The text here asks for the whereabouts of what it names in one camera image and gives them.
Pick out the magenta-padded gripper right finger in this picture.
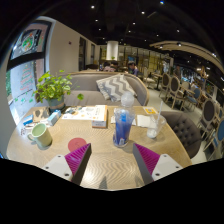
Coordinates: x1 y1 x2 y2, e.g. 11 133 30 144
132 142 184 186

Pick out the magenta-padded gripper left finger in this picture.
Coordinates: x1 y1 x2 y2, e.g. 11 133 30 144
41 142 93 186

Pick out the clear blue-label water bottle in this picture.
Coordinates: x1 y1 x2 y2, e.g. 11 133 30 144
112 91 136 149

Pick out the flat round red coaster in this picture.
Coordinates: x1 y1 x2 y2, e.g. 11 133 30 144
67 137 88 153

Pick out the clear plastic cup with straw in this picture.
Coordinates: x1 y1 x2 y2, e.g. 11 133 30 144
146 99 167 140

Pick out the white napkin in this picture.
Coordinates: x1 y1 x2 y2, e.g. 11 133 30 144
136 114 152 128

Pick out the pale green mug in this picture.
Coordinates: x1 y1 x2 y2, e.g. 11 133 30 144
26 122 54 149

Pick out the white orange box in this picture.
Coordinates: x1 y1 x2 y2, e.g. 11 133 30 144
91 105 109 129

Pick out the grey tufted armchair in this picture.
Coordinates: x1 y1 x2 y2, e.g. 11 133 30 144
159 110 203 160

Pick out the light blue white box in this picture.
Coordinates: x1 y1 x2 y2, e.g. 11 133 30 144
47 109 63 126

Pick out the open white magazine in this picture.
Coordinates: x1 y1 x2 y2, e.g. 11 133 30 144
61 104 108 122

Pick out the yellow card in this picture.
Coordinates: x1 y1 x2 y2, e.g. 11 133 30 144
143 106 158 116

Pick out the brown card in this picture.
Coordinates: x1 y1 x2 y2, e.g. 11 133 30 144
32 106 51 124

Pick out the small blue white box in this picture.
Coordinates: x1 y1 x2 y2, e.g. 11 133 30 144
22 114 34 126

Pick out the green potted plant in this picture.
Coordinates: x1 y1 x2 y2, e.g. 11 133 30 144
32 69 85 113

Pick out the group of oval-back chairs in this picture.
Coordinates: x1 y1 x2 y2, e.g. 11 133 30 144
159 71 224 161

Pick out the grey curved sofa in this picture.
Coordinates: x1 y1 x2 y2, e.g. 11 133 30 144
63 71 151 108

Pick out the grey white chevron pillow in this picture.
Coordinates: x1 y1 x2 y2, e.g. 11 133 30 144
95 73 138 103

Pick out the person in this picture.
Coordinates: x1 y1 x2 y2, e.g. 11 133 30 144
102 60 120 73
173 64 183 80
126 60 140 77

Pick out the group of ceiling lights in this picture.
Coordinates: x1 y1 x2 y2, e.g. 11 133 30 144
88 0 218 58

